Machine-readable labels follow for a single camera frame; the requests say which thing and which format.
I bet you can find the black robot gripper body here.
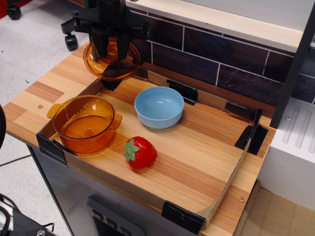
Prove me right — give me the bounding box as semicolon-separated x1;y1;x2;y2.
72;0;150;39

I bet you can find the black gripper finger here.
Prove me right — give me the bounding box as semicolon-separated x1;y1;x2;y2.
117;35;134;60
89;31;109;59

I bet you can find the orange transparent pot lid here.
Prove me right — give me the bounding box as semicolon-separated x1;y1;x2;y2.
83;42;141;82

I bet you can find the orange transparent pot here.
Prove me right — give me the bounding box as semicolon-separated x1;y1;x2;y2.
47;95;123;154

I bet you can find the black office chair base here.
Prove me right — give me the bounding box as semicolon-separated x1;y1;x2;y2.
61;10;88;51

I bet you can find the light blue bowl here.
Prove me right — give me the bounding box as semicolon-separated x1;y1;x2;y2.
134;87;185;129

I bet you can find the black caster wheel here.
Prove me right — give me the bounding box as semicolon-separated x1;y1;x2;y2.
7;4;22;20

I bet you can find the red toy strawberry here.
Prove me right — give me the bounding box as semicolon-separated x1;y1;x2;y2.
124;136;158;168

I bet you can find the cardboard fence with black tape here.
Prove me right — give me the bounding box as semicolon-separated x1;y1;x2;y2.
36;58;269;235

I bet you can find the black oven control panel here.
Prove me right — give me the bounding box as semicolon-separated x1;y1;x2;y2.
87;197;146;236

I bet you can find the white ribbed sink drainer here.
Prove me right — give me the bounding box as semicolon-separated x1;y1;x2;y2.
272;98;315;163

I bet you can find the black vertical post right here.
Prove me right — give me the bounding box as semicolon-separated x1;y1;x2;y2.
270;4;315;129

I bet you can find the black cable bottom left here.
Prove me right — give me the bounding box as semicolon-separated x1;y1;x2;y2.
0;193;55;236

